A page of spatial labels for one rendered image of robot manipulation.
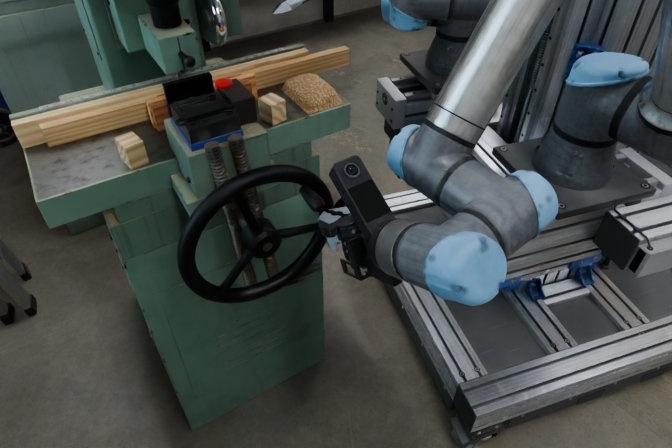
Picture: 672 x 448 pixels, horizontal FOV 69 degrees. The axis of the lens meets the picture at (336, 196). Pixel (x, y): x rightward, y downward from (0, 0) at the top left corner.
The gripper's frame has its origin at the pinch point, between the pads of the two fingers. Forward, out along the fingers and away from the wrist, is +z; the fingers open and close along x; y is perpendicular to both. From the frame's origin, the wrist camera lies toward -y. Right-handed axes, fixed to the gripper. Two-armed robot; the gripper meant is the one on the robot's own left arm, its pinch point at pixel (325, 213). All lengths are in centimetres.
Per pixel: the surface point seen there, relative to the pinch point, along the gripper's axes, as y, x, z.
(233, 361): 43, -16, 52
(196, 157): -14.4, -15.3, 8.1
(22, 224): 3, -63, 168
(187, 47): -32.6, -7.9, 21.8
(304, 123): -13.3, 9.2, 19.7
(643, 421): 97, 80, 8
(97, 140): -21.2, -27.5, 30.5
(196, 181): -10.4, -16.2, 10.4
